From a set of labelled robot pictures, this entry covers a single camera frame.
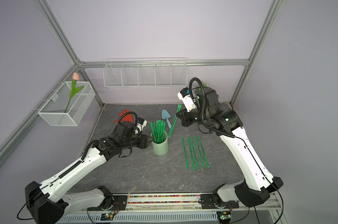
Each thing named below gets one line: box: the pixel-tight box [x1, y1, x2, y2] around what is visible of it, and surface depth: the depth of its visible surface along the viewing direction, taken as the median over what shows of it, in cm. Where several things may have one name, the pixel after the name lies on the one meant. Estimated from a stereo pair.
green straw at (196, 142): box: [193, 136, 205, 169], surface depth 95 cm
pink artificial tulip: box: [63, 72, 85, 113], surface depth 82 cm
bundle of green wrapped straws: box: [149, 119, 166, 143], surface depth 86 cm
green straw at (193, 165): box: [187, 137, 196, 170], surface depth 93 cm
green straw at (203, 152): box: [198, 136, 210, 169], surface depth 96 cm
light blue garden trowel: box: [161, 109, 172, 130], surface depth 115 cm
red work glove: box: [115, 109, 134, 124], surface depth 114 cm
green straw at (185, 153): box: [181, 136, 190, 170], surface depth 94 cm
